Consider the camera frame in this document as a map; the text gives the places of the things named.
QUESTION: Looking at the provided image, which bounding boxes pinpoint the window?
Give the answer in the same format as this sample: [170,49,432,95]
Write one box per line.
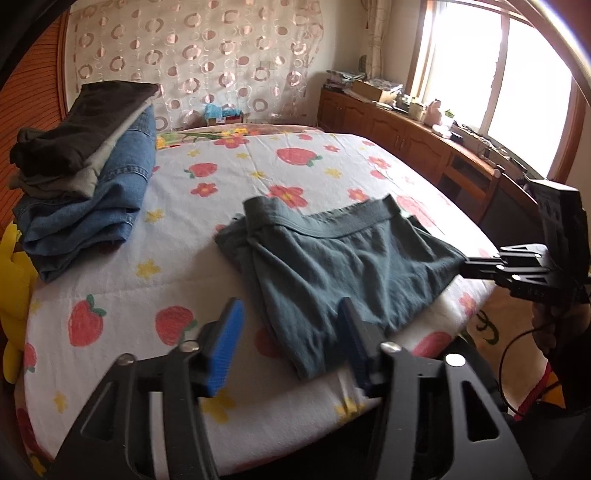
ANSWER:
[406,0,588,182]

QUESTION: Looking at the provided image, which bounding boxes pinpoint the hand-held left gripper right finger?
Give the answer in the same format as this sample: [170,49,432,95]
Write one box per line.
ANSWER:
[339,299,532,480]

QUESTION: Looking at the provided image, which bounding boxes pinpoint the grey folded pants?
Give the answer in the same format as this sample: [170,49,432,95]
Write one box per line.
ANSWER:
[9,99,154,202]

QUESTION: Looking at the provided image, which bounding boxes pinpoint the grey-green shorts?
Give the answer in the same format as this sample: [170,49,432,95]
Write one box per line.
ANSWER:
[215,194,468,382]

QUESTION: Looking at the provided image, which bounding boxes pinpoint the pink figurine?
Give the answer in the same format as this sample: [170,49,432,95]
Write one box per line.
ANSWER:
[425,99,447,126]

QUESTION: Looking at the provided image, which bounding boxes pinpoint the blue item on box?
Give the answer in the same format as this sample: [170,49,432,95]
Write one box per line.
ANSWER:
[203,103,246,127]

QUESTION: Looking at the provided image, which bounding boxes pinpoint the black cable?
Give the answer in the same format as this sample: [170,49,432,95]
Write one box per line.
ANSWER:
[499,322,557,417]

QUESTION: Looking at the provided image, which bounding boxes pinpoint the white floral bed sheet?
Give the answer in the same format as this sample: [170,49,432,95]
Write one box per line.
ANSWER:
[14,129,502,476]

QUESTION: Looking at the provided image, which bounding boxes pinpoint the dark folded pants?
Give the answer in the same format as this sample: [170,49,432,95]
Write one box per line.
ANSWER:
[10,80,162,179]

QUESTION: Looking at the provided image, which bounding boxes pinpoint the yellow plush toy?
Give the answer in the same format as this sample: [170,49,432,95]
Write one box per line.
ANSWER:
[0,226,40,385]

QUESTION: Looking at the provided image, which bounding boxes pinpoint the pink floral blanket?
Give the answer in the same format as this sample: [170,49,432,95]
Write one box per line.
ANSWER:
[157,122,555,370]

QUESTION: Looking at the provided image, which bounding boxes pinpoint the stack of magazines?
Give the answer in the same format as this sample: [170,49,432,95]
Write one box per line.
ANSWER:
[325,69,366,91]

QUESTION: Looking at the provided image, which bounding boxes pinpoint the blue folded jeans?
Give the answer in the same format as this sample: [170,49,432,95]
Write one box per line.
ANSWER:
[13,108,158,284]

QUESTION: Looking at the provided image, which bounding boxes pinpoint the circle-patterned curtain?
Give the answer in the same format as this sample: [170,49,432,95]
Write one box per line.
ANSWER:
[62,0,324,133]

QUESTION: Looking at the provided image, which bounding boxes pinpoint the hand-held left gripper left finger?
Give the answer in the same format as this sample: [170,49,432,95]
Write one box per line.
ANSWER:
[46,298,246,480]

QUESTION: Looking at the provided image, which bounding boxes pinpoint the wooden chair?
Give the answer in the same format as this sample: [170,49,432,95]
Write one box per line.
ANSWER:
[436,150,503,223]

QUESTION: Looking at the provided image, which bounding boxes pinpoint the person's right hand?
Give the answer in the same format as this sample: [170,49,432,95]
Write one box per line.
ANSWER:
[530,300,591,357]

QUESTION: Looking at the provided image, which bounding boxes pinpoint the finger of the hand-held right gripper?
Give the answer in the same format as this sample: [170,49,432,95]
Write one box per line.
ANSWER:
[463,267,551,289]
[463,244,549,270]

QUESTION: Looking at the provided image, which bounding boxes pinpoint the cardboard box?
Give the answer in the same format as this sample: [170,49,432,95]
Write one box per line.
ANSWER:
[353,78,399,103]

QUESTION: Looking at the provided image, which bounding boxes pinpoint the lace window curtain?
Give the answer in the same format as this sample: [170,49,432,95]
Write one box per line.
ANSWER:
[364,0,394,80]

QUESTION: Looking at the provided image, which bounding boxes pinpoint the wooden cabinet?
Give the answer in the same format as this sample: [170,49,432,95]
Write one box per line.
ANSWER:
[318,88,546,228]

